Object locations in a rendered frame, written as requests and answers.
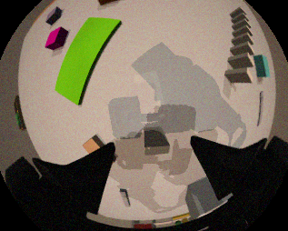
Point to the magenta block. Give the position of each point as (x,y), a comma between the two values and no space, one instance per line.
(56,39)

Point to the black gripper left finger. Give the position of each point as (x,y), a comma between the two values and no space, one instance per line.
(83,179)

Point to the teal block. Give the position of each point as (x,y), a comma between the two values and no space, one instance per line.
(262,67)

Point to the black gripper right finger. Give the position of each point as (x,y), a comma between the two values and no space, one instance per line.
(223,164)

